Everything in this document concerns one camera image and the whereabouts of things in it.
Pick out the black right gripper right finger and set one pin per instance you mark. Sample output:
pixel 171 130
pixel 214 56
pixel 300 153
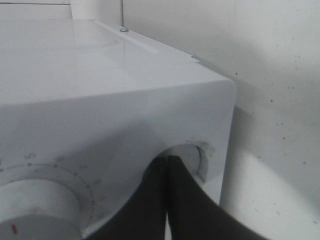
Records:
pixel 192 215

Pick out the white microwave oven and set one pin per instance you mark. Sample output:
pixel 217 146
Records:
pixel 89 106

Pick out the round white door button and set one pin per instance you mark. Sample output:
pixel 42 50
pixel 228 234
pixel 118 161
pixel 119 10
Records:
pixel 192 157

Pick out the white lower microwave knob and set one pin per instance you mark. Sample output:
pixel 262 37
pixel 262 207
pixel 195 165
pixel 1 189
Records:
pixel 38 209

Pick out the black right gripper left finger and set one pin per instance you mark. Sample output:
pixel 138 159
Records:
pixel 144 215

